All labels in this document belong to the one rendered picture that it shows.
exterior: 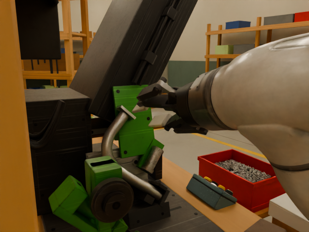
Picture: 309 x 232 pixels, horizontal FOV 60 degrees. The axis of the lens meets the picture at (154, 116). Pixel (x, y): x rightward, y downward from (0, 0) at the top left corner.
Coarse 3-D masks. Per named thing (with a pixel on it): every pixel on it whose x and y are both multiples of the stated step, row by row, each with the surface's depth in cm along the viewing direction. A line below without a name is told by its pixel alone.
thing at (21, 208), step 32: (0, 0) 6; (0, 32) 6; (0, 64) 6; (0, 96) 7; (0, 128) 7; (0, 160) 7; (0, 192) 7; (32, 192) 8; (0, 224) 7; (32, 224) 8
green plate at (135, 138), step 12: (120, 96) 78; (132, 96) 80; (132, 108) 80; (132, 120) 79; (144, 120) 81; (120, 132) 77; (132, 132) 79; (144, 132) 81; (120, 144) 77; (132, 144) 79; (144, 144) 81; (120, 156) 77; (132, 156) 79
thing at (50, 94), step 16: (32, 96) 81; (48, 96) 81; (64, 96) 81; (80, 96) 81; (32, 112) 72; (48, 112) 74; (64, 112) 76; (80, 112) 79; (32, 128) 73; (64, 128) 77; (80, 128) 79; (48, 144) 76; (64, 144) 78; (80, 144) 80; (32, 160) 75; (48, 160) 76; (64, 160) 79; (80, 160) 81; (48, 176) 77; (64, 176) 80; (80, 176) 82; (48, 192) 78; (48, 208) 79
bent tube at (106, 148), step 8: (120, 112) 75; (128, 112) 75; (120, 120) 74; (112, 128) 73; (120, 128) 75; (104, 136) 72; (112, 136) 73; (104, 144) 72; (112, 144) 73; (104, 152) 72; (112, 152) 73; (128, 176) 74; (136, 176) 75; (136, 184) 75; (144, 184) 76; (144, 192) 77; (152, 192) 77; (160, 192) 78
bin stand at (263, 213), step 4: (268, 208) 101; (256, 212) 98; (260, 212) 98; (264, 212) 98; (268, 212) 99; (260, 216) 97; (264, 216) 98; (272, 220) 110; (276, 220) 108; (276, 224) 109
